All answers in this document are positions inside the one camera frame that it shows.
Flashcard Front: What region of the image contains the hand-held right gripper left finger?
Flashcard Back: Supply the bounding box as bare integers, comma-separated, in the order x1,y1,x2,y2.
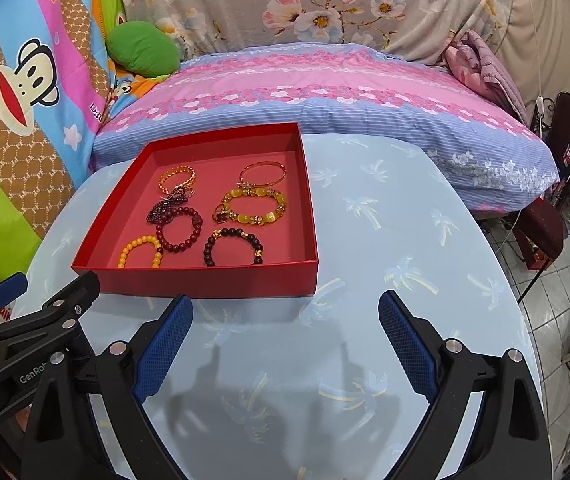
20,294,195,480

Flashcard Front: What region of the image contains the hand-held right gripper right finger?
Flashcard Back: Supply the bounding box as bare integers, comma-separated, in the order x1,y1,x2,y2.
377,290,553,480

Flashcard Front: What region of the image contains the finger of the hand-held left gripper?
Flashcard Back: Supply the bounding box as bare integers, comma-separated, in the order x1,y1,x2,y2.
0,272,101,343
0,272,28,313

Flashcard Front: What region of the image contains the red cardboard box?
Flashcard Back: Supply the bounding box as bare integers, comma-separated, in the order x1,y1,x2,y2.
71,122,320,300

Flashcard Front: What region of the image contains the yellow bead bracelet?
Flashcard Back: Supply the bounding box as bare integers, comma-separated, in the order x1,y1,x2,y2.
118,236,164,269

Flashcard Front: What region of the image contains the dark red bead bracelet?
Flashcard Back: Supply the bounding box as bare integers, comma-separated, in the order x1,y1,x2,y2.
156,208,204,255

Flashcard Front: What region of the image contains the dark wooden bead bracelet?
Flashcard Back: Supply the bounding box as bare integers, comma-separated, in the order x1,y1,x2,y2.
204,228,266,267

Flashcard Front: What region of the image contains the purple bead bow bracelet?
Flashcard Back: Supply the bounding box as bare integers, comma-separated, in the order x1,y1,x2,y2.
146,186,191,225

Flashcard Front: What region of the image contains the yellow stone bracelet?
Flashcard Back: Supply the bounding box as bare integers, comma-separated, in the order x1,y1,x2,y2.
217,186,288,227

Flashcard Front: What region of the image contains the colourful monkey printed blanket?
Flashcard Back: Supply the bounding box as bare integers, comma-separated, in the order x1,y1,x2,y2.
0,0,133,321

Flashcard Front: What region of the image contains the dark red stool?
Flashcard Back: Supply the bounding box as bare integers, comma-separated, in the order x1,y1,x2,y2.
512,200,566,271

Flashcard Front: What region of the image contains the rose gold bangle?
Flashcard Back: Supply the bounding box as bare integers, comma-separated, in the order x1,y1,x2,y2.
239,161,287,186

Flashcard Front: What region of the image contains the green pillow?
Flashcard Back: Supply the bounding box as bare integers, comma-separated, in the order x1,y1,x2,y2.
105,21,182,80

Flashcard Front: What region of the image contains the pink and blue floral pillow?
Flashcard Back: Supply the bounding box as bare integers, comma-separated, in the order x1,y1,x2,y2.
89,42,560,211

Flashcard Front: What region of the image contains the purple folded cloth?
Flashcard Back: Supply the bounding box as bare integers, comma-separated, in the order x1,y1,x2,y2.
444,29,526,121

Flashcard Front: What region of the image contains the gold chain bangle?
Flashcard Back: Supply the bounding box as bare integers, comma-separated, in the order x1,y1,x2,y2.
157,165,197,193

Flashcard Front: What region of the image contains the white cable with switch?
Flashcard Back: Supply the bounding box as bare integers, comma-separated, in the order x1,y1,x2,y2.
515,0,550,136

